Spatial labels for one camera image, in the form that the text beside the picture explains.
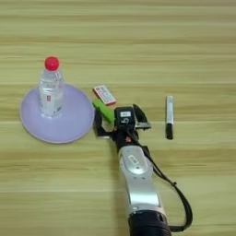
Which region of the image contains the lavender round plate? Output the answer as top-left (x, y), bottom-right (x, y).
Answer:
top-left (19, 83), bottom-right (96, 145)

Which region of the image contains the white marker with black cap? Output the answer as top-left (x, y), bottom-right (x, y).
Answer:
top-left (165, 95), bottom-right (175, 141)

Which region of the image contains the clear water bottle red cap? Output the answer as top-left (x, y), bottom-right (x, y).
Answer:
top-left (38, 55), bottom-right (65, 119)

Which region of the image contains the small red and white box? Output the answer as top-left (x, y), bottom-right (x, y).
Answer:
top-left (92, 84), bottom-right (118, 107)

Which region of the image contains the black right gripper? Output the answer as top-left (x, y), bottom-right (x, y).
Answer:
top-left (93, 103), bottom-right (152, 151)

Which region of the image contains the green rectangular block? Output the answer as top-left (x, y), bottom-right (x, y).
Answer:
top-left (92, 99), bottom-right (115, 124)

